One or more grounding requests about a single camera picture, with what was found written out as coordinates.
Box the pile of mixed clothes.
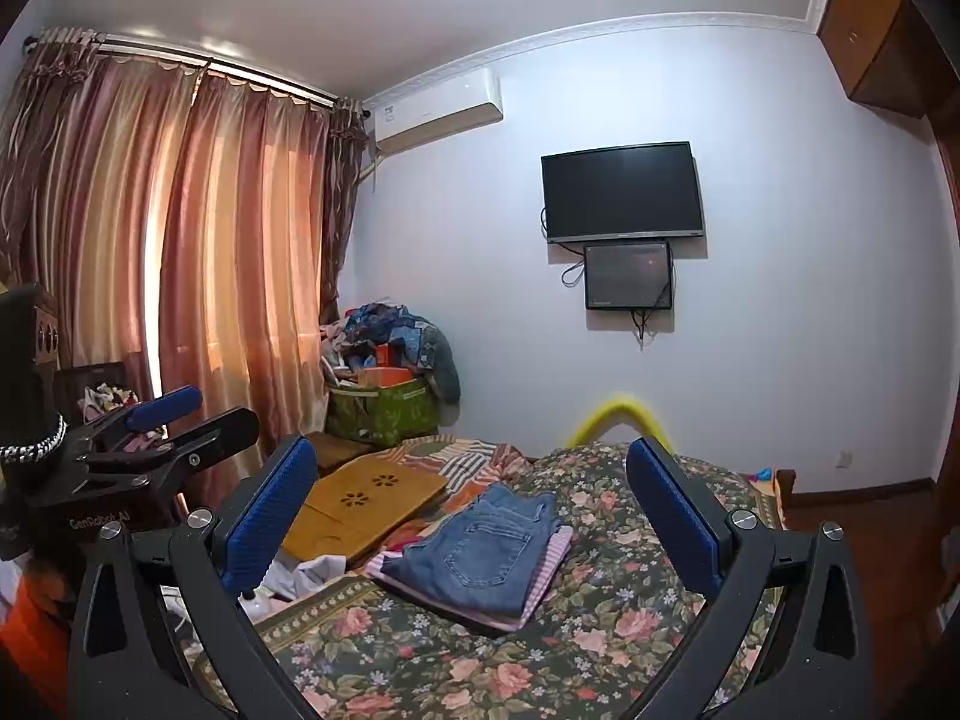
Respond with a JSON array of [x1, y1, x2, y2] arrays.
[[319, 302, 462, 402]]

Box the pink striped curtain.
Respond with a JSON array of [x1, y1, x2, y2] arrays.
[[0, 26, 368, 526]]

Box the small heap of clothes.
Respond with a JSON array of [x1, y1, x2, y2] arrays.
[[75, 382, 162, 451]]

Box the dark cabinet with knobs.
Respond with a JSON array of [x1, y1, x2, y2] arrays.
[[0, 285, 62, 376]]

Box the person's left forearm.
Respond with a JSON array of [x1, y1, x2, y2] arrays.
[[0, 371, 70, 466]]

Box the small black wall monitor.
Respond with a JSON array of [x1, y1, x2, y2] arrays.
[[583, 240, 674, 311]]

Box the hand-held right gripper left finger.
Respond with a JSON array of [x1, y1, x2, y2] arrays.
[[67, 435, 335, 720]]

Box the white cloth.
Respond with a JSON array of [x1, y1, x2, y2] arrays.
[[161, 553, 350, 620]]

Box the black wall television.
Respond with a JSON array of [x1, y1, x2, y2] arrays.
[[540, 141, 706, 245]]

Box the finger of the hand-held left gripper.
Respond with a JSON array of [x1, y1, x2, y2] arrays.
[[77, 406, 260, 482], [70, 385, 204, 460]]

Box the yellow foam tube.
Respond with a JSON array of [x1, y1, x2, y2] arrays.
[[570, 392, 672, 451]]

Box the wooden wall cabinet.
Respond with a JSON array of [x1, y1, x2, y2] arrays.
[[816, 0, 946, 119]]

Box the patchwork quilt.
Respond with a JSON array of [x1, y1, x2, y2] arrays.
[[375, 435, 530, 518]]

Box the white air conditioner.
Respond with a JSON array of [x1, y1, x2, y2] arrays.
[[362, 67, 505, 155]]

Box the blue denim pants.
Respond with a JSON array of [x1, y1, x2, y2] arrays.
[[379, 484, 560, 620]]

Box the dark floral blanket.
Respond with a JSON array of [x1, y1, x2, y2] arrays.
[[184, 441, 785, 720]]

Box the curtain rod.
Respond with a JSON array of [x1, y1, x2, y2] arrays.
[[22, 30, 365, 117]]

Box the pink striped cloth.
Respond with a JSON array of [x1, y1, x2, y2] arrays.
[[366, 521, 575, 632]]

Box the small wooden stool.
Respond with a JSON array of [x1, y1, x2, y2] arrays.
[[304, 431, 376, 475]]

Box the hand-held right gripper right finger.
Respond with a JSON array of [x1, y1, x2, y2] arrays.
[[626, 436, 878, 720]]

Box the bamboo lap desk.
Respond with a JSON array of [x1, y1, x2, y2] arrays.
[[281, 461, 449, 569]]

